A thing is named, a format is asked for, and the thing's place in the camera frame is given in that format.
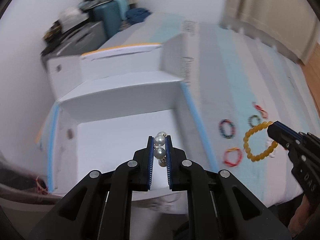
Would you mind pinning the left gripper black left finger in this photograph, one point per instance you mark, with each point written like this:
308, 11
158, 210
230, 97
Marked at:
99, 206

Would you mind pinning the beige curtain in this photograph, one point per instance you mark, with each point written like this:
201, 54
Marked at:
290, 26

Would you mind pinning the person's right hand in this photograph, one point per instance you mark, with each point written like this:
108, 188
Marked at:
301, 217

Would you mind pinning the teal suitcase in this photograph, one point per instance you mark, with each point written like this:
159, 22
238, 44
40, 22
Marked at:
111, 14

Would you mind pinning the white cardboard box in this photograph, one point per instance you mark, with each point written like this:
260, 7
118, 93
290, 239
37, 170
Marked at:
109, 101

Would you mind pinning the grey suitcase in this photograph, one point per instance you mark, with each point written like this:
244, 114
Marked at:
87, 38

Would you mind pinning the dark blue cloth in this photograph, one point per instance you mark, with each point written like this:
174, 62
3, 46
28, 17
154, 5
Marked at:
137, 15

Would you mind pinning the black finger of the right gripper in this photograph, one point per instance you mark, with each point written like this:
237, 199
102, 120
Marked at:
283, 134

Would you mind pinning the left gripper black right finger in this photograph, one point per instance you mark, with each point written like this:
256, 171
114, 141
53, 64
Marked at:
219, 205

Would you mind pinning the striped bed sheet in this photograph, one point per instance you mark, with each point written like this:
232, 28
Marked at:
235, 81

